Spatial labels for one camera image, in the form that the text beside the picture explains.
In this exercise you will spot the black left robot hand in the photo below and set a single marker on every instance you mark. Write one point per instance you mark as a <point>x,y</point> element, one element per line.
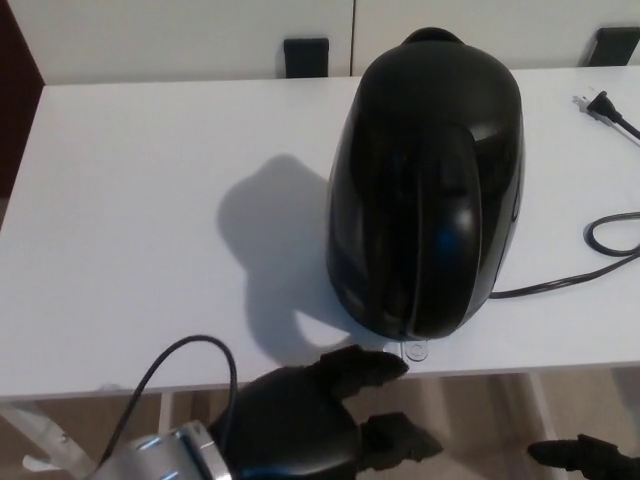
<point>285,420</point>

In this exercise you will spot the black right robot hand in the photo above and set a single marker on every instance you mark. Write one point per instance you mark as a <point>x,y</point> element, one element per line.
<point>605,462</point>

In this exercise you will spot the clear kettle switch lever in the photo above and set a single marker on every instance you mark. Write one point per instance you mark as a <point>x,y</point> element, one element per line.
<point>416,351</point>

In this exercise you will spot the black electric kettle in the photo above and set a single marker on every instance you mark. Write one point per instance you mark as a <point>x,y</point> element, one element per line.
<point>415,200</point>

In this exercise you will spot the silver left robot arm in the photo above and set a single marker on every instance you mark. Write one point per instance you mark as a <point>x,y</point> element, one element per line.
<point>165,457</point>

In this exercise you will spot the white table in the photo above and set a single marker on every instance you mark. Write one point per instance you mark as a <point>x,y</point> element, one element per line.
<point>125,225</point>

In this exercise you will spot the white cabinet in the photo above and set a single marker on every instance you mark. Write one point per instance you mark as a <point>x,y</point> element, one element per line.
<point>175,35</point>

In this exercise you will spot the dark red door panel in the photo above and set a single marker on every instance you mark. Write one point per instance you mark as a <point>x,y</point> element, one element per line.
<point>15,75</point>

